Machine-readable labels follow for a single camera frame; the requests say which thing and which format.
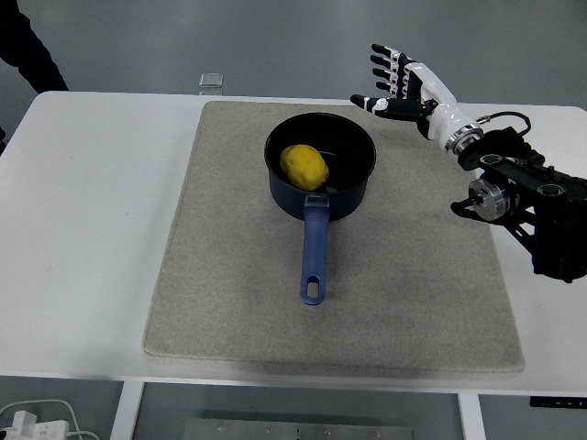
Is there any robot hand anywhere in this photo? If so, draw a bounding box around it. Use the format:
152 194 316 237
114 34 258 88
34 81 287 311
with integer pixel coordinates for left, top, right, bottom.
349 43 478 148

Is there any yellow potato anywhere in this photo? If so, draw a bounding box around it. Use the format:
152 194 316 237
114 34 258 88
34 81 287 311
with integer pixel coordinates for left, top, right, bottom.
279 144 330 192

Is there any small clear box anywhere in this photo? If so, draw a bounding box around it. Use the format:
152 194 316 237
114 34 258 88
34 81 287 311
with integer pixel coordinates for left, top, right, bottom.
198 71 226 96

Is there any beige fabric mat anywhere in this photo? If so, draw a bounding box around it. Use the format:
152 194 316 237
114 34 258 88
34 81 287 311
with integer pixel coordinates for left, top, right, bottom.
144 100 526 380

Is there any white table leg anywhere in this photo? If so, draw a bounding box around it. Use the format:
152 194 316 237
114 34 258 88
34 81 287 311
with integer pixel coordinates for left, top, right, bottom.
109 379 146 440
458 392 487 440

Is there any black table control panel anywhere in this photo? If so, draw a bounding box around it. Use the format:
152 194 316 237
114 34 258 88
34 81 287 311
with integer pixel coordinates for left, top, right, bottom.
530 396 587 409

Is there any grey metal plate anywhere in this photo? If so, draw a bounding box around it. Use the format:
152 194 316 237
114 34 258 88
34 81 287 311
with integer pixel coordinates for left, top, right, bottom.
183 417 414 440

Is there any person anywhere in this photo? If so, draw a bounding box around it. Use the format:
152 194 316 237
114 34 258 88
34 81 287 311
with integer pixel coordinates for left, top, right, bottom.
0 0 70 148

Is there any white power adapter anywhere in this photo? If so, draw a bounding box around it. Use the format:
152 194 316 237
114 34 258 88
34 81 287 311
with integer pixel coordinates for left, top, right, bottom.
0 410 70 440

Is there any dark blue pot with handle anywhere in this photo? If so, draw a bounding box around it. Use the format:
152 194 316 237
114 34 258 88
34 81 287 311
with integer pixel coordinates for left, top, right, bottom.
264 113 379 306

